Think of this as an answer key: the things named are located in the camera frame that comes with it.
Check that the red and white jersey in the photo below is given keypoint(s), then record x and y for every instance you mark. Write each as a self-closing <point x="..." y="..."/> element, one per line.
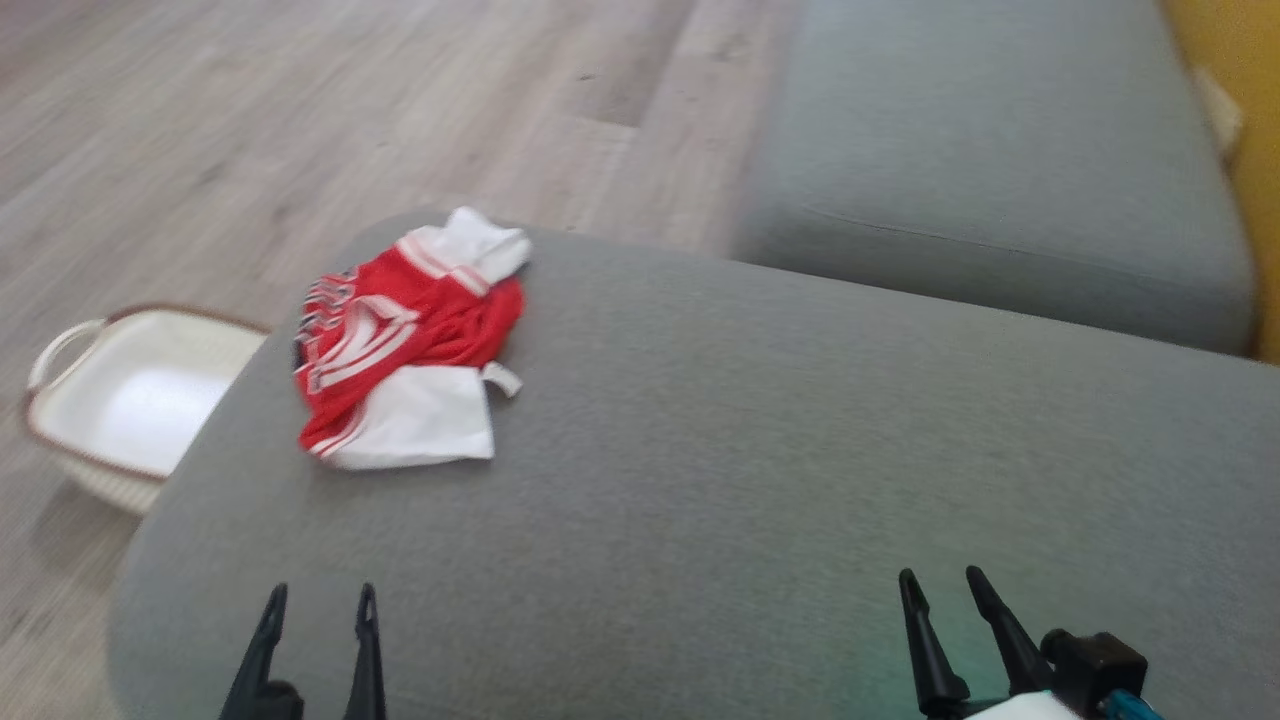
<point x="400" y="350"/>

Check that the large grey sofa seat cushion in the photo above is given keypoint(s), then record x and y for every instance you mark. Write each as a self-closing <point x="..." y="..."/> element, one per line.
<point x="760" y="470"/>

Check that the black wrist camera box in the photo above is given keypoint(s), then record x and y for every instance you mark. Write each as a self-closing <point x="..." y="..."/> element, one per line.
<point x="1100" y="665"/>

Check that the white laundry basket brown rim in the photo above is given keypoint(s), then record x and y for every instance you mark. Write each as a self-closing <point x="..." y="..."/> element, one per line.
<point x="140" y="400"/>

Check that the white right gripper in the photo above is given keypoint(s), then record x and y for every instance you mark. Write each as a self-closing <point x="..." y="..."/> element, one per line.
<point x="1025" y="708"/>

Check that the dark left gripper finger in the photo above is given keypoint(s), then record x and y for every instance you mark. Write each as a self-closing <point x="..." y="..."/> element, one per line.
<point x="367" y="670"/>
<point x="262" y="660"/>

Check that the white paper tag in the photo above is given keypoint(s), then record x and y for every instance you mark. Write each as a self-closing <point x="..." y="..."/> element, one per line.
<point x="1220" y="110"/>

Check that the grey sofa chaise cushion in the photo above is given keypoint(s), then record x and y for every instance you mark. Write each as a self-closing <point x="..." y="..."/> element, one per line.
<point x="1000" y="150"/>

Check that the yellow fabric panel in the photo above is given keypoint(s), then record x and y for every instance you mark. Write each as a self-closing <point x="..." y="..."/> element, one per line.
<point x="1245" y="120"/>

